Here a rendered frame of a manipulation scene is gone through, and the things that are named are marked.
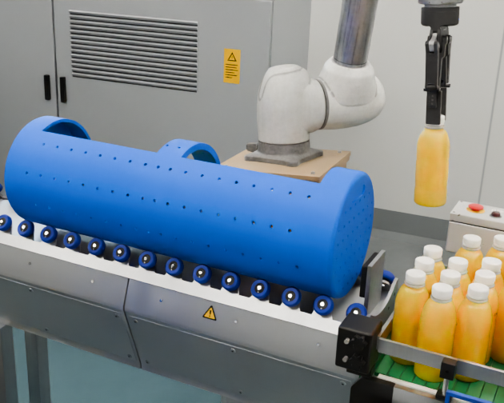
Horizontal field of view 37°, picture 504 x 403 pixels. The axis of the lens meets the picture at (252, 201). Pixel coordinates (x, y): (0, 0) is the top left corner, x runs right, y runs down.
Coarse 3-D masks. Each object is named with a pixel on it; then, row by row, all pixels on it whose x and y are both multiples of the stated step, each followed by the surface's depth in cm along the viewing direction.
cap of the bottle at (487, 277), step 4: (476, 272) 151; (480, 272) 152; (484, 272) 152; (488, 272) 152; (492, 272) 152; (476, 276) 151; (480, 276) 150; (484, 276) 150; (488, 276) 150; (492, 276) 150; (476, 280) 151; (480, 280) 150; (484, 280) 150; (488, 280) 149; (492, 280) 150; (484, 284) 150; (488, 284) 150; (492, 284) 150
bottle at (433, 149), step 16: (432, 128) 158; (432, 144) 158; (448, 144) 159; (416, 160) 162; (432, 160) 159; (448, 160) 161; (416, 176) 163; (432, 176) 160; (416, 192) 163; (432, 192) 161
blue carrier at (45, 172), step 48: (48, 144) 186; (96, 144) 182; (192, 144) 178; (48, 192) 184; (96, 192) 178; (144, 192) 172; (192, 192) 168; (240, 192) 164; (288, 192) 160; (336, 192) 157; (144, 240) 177; (192, 240) 169; (240, 240) 163; (288, 240) 158; (336, 240) 155; (336, 288) 162
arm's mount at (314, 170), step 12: (240, 156) 233; (324, 156) 231; (336, 156) 230; (348, 156) 234; (240, 168) 219; (252, 168) 218; (264, 168) 218; (276, 168) 218; (288, 168) 218; (300, 168) 217; (312, 168) 217; (324, 168) 217; (312, 180) 209
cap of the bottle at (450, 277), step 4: (444, 272) 151; (448, 272) 151; (452, 272) 151; (456, 272) 151; (440, 276) 151; (444, 276) 150; (448, 276) 149; (452, 276) 149; (456, 276) 149; (460, 276) 150; (440, 280) 151; (444, 280) 150; (448, 280) 149; (452, 280) 149; (456, 280) 149; (448, 284) 149; (452, 284) 149; (456, 284) 150
